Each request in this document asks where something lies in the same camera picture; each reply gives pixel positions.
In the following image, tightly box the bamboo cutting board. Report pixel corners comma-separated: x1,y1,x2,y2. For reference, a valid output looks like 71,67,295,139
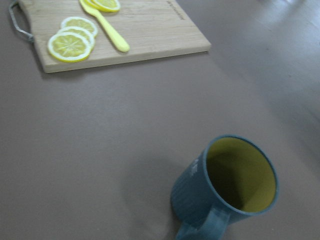
11,0,211,73

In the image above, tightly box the lemon slice far right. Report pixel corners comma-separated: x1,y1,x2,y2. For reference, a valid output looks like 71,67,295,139
47,32,92,63

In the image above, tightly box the lemon slice middle right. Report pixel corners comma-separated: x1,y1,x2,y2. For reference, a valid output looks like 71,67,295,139
58,26,95,47

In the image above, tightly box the blue mug yellow inside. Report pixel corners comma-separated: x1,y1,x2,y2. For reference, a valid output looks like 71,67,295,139
170,134,279,240

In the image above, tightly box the lemon slice under left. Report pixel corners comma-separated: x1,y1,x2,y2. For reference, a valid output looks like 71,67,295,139
84,0,100,10

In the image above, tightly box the yellow plastic knife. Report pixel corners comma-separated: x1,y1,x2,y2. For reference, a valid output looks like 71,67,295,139
79,0,130,53

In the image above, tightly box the lemon slice top left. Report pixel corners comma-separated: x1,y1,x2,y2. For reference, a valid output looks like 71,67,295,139
93,0,121,12

